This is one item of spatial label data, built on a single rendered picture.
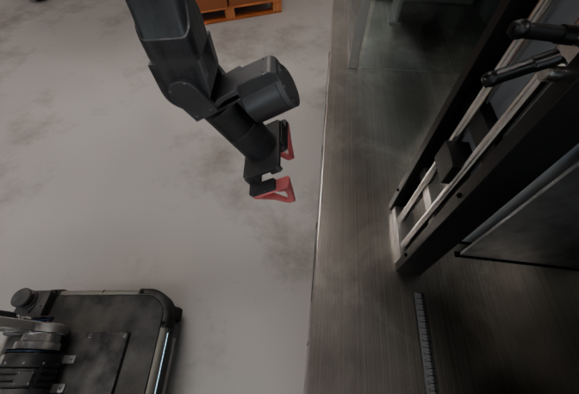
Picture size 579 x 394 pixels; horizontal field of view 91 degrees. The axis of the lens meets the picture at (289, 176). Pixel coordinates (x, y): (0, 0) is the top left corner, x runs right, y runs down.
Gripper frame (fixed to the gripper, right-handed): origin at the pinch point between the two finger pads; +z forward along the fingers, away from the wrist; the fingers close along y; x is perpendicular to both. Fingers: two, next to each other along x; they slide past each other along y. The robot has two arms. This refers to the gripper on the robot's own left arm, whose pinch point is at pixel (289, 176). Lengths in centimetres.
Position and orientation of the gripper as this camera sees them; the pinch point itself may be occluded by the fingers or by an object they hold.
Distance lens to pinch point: 52.2
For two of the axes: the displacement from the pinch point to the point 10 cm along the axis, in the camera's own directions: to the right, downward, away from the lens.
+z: 4.9, 5.1, 7.0
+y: -0.1, -8.1, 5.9
